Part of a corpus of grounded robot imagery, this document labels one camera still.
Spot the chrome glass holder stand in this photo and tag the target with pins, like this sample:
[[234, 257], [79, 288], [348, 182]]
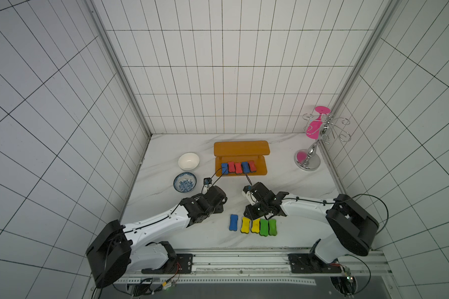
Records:
[[332, 127]]

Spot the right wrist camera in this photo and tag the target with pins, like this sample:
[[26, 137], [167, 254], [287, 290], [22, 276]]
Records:
[[248, 190]]

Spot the yellow eraser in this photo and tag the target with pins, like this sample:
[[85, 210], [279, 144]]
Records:
[[255, 226], [245, 225]]

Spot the green eraser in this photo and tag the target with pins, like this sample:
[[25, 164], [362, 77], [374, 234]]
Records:
[[264, 227], [272, 225]]

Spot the aluminium mounting rail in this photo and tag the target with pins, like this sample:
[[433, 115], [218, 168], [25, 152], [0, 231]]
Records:
[[260, 266]]

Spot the pink wine glass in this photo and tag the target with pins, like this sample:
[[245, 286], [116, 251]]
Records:
[[315, 126]]

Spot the blue floral plate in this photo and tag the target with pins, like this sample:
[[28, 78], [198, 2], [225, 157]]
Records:
[[185, 182]]

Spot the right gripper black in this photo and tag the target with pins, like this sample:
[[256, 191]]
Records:
[[257, 207]]

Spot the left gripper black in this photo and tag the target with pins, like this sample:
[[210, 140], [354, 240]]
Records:
[[218, 208]]

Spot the white ceramic bowl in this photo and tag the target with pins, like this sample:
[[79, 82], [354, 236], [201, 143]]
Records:
[[188, 161]]

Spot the red eraser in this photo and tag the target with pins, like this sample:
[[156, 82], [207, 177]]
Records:
[[231, 167], [252, 166], [238, 168]]

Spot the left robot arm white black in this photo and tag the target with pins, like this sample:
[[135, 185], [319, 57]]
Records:
[[121, 248]]

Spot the two-tier wooden shelf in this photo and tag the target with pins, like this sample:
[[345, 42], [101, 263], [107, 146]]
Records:
[[239, 152]]

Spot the blue eraser top shelf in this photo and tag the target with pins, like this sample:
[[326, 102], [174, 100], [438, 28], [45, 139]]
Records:
[[233, 222]]

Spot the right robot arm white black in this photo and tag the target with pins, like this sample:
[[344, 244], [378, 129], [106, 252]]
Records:
[[353, 228]]

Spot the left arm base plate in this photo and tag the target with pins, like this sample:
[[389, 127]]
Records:
[[179, 264]]

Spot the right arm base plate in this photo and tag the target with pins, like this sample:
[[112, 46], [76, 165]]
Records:
[[309, 264]]

